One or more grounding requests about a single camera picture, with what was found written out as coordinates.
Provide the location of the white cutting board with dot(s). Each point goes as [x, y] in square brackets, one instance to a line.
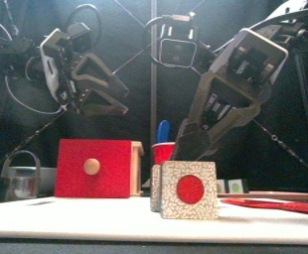
[94, 225]

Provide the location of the red plastic cup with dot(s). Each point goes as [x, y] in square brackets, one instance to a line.
[164, 153]

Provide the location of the metal frame pole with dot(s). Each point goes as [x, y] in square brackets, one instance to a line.
[153, 99]

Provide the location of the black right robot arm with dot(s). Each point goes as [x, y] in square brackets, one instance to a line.
[298, 20]

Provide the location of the pink rectangular plate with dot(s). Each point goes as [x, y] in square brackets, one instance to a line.
[272, 195]

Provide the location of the toy sushi piece green centre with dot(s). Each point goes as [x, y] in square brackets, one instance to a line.
[221, 187]
[236, 187]

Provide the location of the grey container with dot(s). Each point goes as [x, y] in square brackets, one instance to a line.
[50, 180]

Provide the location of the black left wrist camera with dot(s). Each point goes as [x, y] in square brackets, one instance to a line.
[81, 36]

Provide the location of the red toy knife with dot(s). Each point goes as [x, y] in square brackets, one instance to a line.
[293, 207]

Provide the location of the wooden box with red front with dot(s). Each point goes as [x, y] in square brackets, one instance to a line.
[110, 178]

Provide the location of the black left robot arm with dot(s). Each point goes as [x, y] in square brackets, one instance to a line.
[11, 46]

